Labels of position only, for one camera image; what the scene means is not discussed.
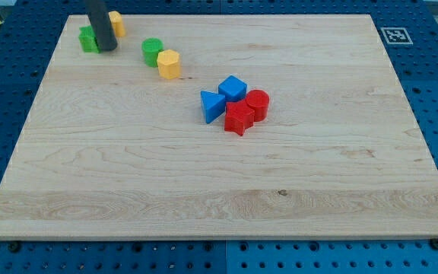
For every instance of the wooden board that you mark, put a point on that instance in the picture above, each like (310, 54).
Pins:
(111, 151)

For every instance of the yellow block behind rod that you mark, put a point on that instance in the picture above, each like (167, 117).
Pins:
(117, 23)

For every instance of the red cylinder block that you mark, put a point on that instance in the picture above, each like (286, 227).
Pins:
(258, 100)

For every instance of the green cylinder block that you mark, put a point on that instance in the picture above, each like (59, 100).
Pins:
(150, 48)

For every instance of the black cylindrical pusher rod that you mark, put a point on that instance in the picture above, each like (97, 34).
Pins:
(100, 21)

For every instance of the white fiducial marker tag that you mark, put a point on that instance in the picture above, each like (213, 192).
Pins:
(396, 36)

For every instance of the blue cube block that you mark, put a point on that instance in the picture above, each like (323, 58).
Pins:
(232, 88)

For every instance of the red star block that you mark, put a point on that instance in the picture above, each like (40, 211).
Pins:
(239, 117)

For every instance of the blue triangle block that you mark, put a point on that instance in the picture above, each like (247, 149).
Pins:
(213, 105)

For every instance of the green star block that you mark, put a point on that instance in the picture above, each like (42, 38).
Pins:
(88, 40)

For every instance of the yellow hexagon block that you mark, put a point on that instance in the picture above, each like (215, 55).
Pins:
(168, 62)

